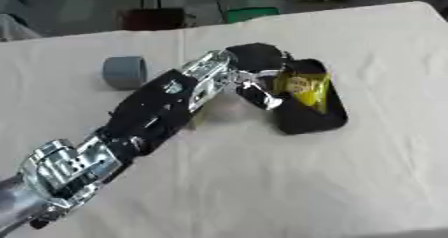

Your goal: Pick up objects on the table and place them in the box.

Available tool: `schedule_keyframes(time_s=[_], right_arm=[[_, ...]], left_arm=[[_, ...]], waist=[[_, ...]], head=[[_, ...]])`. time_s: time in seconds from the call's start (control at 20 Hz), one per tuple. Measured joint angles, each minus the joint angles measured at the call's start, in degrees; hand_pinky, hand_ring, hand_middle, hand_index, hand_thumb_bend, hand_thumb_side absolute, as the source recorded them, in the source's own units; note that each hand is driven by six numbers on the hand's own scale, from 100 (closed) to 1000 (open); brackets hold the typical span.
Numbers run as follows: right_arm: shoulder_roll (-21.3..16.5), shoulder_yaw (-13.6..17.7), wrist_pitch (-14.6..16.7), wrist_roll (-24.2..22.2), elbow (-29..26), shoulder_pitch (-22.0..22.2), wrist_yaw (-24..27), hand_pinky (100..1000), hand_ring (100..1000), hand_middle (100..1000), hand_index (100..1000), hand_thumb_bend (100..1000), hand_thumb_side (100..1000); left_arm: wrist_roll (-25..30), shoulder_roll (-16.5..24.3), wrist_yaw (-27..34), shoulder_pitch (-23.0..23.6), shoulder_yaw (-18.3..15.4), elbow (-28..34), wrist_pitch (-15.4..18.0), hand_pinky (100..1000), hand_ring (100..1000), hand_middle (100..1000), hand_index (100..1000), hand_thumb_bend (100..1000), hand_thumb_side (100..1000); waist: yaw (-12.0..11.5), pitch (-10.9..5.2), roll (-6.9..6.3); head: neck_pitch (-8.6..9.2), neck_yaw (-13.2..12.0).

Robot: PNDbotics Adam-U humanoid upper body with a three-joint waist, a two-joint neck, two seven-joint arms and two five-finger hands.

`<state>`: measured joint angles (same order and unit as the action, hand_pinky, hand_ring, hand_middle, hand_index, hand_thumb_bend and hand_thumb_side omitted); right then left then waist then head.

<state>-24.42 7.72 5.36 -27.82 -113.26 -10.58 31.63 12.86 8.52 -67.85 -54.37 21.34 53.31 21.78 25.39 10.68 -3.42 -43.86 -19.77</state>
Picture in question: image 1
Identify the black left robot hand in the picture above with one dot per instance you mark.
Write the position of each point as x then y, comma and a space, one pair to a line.
256, 58

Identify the yellow snack packet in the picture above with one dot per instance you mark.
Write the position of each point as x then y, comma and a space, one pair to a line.
309, 88

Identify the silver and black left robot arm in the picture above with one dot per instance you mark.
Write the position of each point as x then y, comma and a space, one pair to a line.
153, 110

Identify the green box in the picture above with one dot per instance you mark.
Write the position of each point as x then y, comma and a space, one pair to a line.
251, 14

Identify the black box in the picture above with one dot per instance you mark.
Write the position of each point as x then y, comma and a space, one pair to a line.
309, 118

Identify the dark red box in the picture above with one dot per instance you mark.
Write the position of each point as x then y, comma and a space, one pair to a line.
154, 18

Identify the grey tape roll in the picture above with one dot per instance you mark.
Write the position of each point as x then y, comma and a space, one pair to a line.
123, 72

